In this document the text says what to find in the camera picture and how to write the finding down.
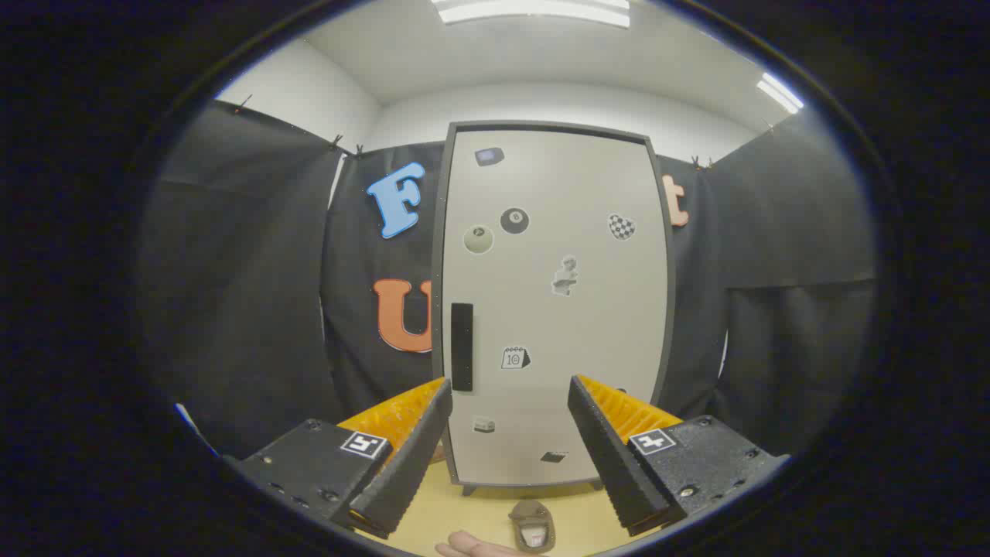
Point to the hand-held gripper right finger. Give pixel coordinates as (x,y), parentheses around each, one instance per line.
(611,456)

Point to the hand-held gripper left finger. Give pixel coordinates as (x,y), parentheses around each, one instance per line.
(410,456)

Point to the brown fuzzy slipper shoe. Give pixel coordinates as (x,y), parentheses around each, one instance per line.
(530,512)

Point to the light grey shoe cabinet door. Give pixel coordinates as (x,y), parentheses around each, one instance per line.
(557,348)

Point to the grey shoe cabinet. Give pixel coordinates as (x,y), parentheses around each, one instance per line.
(438,271)

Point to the black backdrop cloth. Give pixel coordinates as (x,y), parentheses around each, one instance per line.
(232,271)

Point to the small ceiling light panel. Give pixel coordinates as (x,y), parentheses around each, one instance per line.
(780,93)

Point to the long ceiling light panel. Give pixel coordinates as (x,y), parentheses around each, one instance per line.
(534,11)

